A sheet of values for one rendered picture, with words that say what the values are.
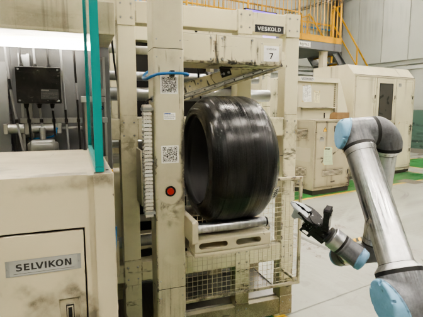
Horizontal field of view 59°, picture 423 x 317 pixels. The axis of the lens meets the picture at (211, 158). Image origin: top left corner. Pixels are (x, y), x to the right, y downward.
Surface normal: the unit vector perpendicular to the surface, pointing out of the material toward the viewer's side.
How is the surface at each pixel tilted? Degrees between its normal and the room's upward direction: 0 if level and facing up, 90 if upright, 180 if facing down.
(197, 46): 90
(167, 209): 90
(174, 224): 90
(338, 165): 90
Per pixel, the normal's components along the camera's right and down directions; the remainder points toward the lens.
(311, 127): -0.86, 0.07
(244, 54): 0.34, 0.12
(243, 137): 0.31, -0.30
